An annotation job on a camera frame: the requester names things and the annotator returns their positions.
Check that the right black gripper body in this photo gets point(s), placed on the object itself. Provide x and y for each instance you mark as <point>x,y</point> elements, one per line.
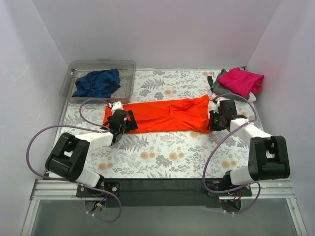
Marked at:
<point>213,120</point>

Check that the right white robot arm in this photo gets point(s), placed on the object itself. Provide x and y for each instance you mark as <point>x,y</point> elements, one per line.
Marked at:
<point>268,156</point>

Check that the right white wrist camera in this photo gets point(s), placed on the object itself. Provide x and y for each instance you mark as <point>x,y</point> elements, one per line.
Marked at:
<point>216,102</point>

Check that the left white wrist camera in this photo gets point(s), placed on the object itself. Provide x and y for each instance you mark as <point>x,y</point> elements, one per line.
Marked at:
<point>116,106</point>

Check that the blue t shirt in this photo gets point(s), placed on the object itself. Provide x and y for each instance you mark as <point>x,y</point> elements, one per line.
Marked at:
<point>98,84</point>

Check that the dark green folded shirt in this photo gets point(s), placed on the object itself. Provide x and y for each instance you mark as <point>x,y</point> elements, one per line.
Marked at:
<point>210,81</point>

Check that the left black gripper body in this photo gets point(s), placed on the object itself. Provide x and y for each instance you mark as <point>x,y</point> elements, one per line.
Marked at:
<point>128,120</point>

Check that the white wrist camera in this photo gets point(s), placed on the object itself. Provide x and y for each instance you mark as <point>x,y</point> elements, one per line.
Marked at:
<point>216,102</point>
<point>116,106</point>

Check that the pink folded t shirt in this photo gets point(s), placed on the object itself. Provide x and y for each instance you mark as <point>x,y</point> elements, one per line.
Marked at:
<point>242,82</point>

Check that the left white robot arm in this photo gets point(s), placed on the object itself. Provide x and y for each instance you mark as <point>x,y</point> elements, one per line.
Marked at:
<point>67,158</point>

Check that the orange t shirt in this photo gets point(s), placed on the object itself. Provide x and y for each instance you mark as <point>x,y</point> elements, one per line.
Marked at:
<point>172,115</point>

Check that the white folded shirt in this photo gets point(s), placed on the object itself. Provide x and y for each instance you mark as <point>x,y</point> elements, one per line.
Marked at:
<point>251,98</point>

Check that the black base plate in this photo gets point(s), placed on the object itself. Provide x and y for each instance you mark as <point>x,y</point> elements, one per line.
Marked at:
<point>164,192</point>

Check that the clear plastic bin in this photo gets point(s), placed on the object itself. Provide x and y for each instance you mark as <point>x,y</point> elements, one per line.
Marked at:
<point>80,68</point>

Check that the grey folded t shirt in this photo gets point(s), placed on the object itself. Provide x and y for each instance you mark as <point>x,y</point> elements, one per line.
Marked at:
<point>218,88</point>

